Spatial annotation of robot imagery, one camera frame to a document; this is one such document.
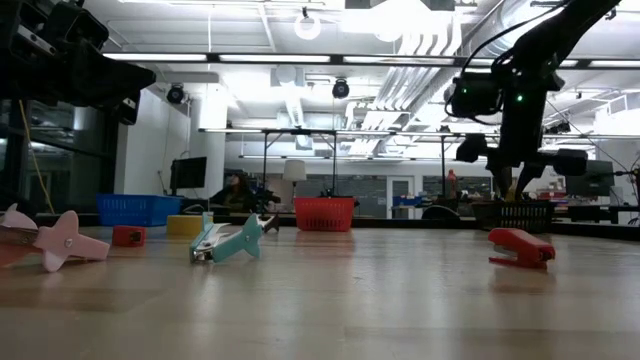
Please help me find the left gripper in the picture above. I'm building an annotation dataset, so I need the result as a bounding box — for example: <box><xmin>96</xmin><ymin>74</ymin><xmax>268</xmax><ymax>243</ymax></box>
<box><xmin>19</xmin><ymin>44</ymin><xmax>157</xmax><ymax>126</ymax></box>

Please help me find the black aluminium table frame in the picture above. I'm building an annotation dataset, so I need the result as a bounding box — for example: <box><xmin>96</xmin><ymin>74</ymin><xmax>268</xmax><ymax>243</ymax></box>
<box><xmin>0</xmin><ymin>212</ymin><xmax>640</xmax><ymax>236</ymax></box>

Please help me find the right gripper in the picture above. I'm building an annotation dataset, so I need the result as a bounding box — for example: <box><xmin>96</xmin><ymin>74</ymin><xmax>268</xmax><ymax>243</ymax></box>
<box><xmin>455</xmin><ymin>69</ymin><xmax>589</xmax><ymax>202</ymax></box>

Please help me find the black computer monitor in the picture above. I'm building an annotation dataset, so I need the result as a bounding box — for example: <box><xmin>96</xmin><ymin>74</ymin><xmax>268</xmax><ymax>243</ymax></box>
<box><xmin>564</xmin><ymin>159</ymin><xmax>616</xmax><ymax>198</ymax></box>
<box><xmin>169</xmin><ymin>156</ymin><xmax>209</xmax><ymax>191</ymax></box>

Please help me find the blue plastic basket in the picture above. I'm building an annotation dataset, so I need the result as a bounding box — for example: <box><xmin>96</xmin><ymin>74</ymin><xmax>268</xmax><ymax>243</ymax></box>
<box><xmin>95</xmin><ymin>193</ymin><xmax>183</xmax><ymax>228</ymax></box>

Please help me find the white ring light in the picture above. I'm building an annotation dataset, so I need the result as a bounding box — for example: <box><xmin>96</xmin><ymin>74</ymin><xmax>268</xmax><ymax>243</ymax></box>
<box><xmin>293</xmin><ymin>10</ymin><xmax>322</xmax><ymax>41</ymax></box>

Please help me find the pink staple remover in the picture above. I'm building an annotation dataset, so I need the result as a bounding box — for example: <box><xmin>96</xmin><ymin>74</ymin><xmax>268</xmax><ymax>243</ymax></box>
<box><xmin>0</xmin><ymin>201</ymin><xmax>112</xmax><ymax>274</ymax></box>

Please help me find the yellow cable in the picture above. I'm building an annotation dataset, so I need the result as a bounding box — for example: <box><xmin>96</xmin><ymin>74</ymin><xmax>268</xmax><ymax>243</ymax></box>
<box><xmin>18</xmin><ymin>99</ymin><xmax>56</xmax><ymax>216</ymax></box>

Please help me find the black plastic basket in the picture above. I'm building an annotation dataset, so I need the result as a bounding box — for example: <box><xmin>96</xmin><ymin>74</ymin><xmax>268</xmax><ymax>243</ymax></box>
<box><xmin>471</xmin><ymin>199</ymin><xmax>556</xmax><ymax>234</ymax></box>

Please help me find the black overhead light bar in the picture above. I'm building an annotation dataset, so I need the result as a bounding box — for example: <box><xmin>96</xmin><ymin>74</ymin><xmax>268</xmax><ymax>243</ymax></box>
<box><xmin>102</xmin><ymin>52</ymin><xmax>640</xmax><ymax>70</ymax></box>

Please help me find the teal staple remover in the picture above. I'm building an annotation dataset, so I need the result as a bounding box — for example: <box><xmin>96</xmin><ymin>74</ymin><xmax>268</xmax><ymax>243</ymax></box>
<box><xmin>188</xmin><ymin>211</ymin><xmax>281</xmax><ymax>265</ymax></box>

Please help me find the red plastic basket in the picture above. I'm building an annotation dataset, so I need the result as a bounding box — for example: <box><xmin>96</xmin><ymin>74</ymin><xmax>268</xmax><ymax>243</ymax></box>
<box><xmin>293</xmin><ymin>196</ymin><xmax>357</xmax><ymax>233</ymax></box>

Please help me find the yellow tape roll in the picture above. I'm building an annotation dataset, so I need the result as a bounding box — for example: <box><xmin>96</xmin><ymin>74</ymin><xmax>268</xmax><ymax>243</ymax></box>
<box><xmin>165</xmin><ymin>214</ymin><xmax>207</xmax><ymax>238</ymax></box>

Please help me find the person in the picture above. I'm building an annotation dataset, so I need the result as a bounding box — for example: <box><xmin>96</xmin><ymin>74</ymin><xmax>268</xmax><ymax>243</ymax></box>
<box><xmin>208</xmin><ymin>172</ymin><xmax>261</xmax><ymax>215</ymax></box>

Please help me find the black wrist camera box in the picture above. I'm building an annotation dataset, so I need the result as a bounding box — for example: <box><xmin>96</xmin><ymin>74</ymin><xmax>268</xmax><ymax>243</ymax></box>
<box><xmin>49</xmin><ymin>1</ymin><xmax>110</xmax><ymax>51</ymax></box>
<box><xmin>446</xmin><ymin>71</ymin><xmax>505</xmax><ymax>120</ymax></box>

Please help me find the white shade lamp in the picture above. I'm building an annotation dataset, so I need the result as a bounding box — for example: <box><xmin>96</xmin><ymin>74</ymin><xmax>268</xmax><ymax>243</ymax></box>
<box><xmin>282</xmin><ymin>159</ymin><xmax>308</xmax><ymax>199</ymax></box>

